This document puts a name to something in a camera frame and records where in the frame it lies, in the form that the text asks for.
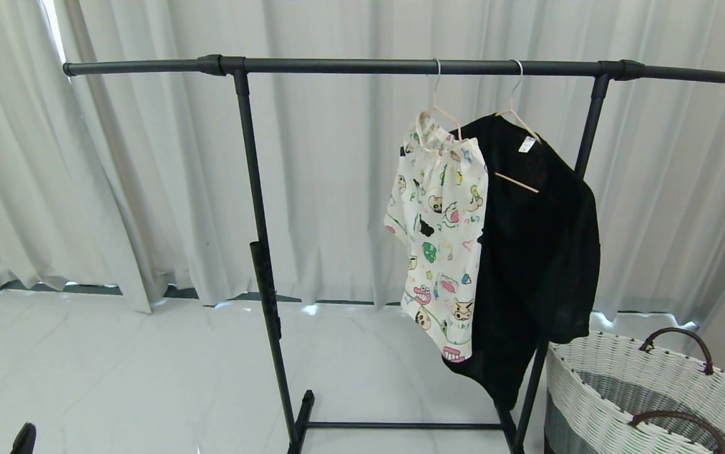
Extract pink clothes hanger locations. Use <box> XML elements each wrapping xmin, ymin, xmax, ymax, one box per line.
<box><xmin>421</xmin><ymin>59</ymin><xmax>464</xmax><ymax>142</ymax></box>
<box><xmin>494</xmin><ymin>60</ymin><xmax>541</xmax><ymax>194</ymax></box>

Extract white curtain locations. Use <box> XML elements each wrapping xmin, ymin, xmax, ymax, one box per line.
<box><xmin>0</xmin><ymin>0</ymin><xmax>725</xmax><ymax>329</ymax></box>

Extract white laundry basket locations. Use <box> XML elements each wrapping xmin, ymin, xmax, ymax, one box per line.
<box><xmin>544</xmin><ymin>327</ymin><xmax>725</xmax><ymax>454</ymax></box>

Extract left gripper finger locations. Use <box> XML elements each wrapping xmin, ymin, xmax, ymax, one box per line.
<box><xmin>11</xmin><ymin>422</ymin><xmax>37</xmax><ymax>454</ymax></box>

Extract black clothes rack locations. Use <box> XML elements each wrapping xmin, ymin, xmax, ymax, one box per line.
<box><xmin>63</xmin><ymin>54</ymin><xmax>725</xmax><ymax>454</ymax></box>

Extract black shirt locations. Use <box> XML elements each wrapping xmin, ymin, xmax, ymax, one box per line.
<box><xmin>444</xmin><ymin>115</ymin><xmax>601</xmax><ymax>410</ymax></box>

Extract cream printed shorts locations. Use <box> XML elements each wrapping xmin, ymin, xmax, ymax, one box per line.
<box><xmin>385</xmin><ymin>112</ymin><xmax>488</xmax><ymax>363</ymax></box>

